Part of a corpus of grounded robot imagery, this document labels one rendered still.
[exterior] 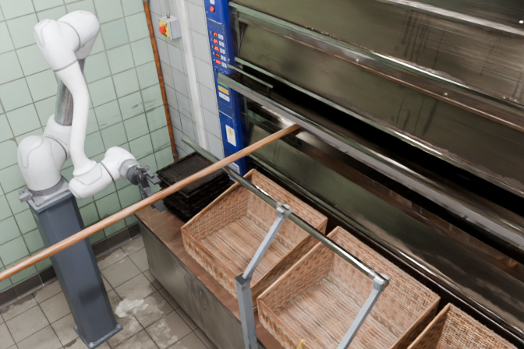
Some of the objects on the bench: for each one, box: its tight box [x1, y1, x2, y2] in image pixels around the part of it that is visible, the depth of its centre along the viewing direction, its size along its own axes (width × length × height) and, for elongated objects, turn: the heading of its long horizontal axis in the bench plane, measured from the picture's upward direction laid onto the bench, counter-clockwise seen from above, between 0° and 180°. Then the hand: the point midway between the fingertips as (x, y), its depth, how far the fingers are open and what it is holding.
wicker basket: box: [180, 168, 328, 312], centre depth 261 cm, size 49×56×28 cm
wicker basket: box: [257, 226, 441, 349], centre depth 220 cm, size 49×56×28 cm
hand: (159, 195), depth 215 cm, fingers open, 13 cm apart
